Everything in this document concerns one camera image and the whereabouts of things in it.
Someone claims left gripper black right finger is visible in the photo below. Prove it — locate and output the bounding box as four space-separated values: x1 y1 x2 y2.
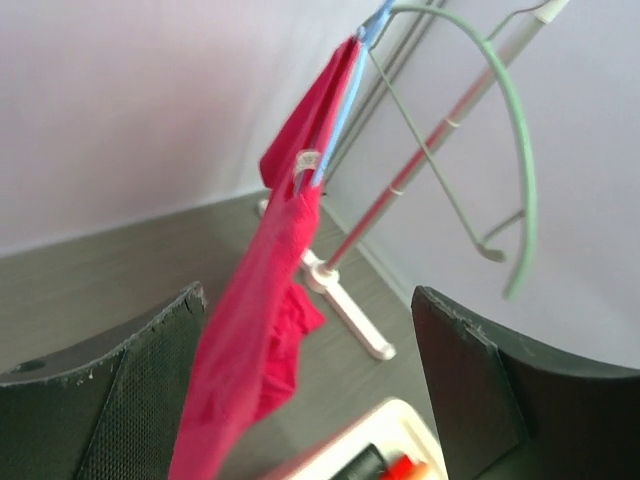
411 286 639 479

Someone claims pink t shirt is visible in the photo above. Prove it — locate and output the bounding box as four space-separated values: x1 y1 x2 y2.
169 37 360 479

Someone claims mint green hanger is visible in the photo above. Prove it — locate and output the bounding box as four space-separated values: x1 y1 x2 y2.
357 0 556 301

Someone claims red whiteboard marker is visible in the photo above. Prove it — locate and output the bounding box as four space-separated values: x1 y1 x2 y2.
378 454 431 480

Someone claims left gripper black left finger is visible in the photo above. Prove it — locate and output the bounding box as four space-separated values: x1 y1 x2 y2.
1 282 206 479

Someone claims blue wire hanger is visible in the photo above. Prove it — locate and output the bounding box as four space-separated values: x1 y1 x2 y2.
293 1 394 194

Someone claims white foam box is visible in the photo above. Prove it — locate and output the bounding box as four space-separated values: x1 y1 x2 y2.
262 398 448 479

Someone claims white clothes rack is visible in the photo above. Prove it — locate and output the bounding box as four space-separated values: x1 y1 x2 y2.
301 1 566 361

